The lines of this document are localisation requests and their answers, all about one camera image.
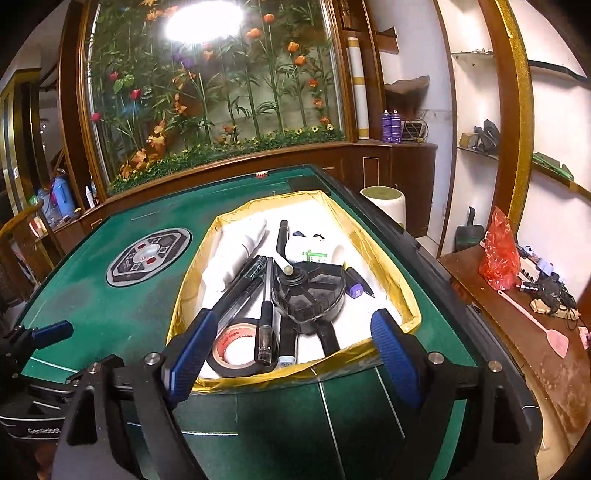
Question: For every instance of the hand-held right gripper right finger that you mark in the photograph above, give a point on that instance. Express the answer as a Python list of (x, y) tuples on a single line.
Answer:
[(395, 355)]

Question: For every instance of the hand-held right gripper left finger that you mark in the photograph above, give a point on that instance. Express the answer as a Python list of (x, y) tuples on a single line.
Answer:
[(191, 355)]

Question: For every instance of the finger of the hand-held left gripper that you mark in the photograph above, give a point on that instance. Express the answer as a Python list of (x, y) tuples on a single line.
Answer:
[(51, 332)]

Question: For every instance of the black tape roll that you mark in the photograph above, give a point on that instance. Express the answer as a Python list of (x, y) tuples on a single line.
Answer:
[(217, 360)]

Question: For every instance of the clear ballpoint pen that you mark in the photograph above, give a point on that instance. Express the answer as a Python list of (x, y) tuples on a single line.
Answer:
[(266, 323)]

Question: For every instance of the black marker purple end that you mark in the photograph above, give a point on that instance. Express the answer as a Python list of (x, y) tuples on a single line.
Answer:
[(354, 284)]

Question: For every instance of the black pen with clip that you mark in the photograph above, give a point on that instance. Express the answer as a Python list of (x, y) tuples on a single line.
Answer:
[(240, 286)]

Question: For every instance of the black marker pale blue end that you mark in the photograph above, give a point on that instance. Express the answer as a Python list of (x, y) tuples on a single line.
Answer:
[(287, 344)]

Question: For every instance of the yellow lined storage box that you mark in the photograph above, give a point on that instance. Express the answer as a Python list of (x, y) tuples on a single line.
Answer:
[(364, 240)]

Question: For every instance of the plain white bottle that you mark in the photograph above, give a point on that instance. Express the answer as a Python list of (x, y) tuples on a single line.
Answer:
[(249, 235)]

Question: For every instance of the black marker yellow end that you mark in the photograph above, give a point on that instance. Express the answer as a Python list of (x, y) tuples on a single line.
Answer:
[(282, 240)]

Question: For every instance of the carved wooden armchair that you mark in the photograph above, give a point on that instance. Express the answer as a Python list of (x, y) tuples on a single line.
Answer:
[(23, 249)]

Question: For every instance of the round table control panel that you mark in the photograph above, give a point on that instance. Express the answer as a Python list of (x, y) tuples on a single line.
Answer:
[(147, 256)]

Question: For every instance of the wooden side table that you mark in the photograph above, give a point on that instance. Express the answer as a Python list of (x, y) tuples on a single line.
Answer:
[(508, 346)]

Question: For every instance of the blue detergent bottle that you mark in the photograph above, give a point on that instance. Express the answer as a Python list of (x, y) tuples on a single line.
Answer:
[(62, 198)]

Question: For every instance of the small white bottle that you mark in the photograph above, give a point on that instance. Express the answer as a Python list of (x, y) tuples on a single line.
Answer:
[(90, 197)]

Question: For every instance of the dark green paddle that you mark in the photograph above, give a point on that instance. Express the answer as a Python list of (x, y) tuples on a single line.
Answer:
[(468, 233)]

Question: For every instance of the red plastic bag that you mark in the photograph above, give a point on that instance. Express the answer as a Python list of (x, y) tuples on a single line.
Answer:
[(498, 254)]

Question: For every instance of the white round stool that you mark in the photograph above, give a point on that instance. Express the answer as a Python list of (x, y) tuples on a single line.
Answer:
[(383, 205)]

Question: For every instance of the pink fly swatter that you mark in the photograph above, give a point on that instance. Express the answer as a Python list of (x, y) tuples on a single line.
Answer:
[(556, 339)]

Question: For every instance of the green item on shelf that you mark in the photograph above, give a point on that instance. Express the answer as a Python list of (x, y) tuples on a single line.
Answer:
[(551, 166)]

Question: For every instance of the artificial flower display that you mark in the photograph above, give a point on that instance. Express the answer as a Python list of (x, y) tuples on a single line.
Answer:
[(207, 92)]

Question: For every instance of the gold curved pillar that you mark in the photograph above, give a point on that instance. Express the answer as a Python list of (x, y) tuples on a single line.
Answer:
[(512, 115)]

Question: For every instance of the white gold rolled scroll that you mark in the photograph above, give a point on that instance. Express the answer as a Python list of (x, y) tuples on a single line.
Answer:
[(359, 87)]

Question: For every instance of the dark items on wall shelf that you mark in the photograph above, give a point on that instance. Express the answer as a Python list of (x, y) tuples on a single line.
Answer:
[(485, 136)]

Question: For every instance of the brown corner wall shelf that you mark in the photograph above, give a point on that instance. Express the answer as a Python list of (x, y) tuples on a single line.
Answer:
[(406, 92)]

